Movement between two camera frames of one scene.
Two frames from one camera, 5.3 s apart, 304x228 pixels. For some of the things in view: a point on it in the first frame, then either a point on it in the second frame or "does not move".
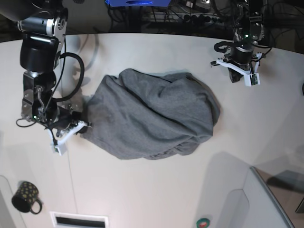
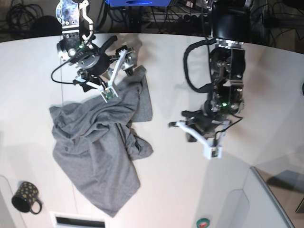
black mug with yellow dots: [25, 199] does not move
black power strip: [201, 18] does not move
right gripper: [240, 57] to [204, 119]
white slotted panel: [68, 220] does not move
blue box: [138, 3] does not move
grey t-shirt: [143, 114] to [95, 145]
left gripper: [59, 118] to [96, 64]
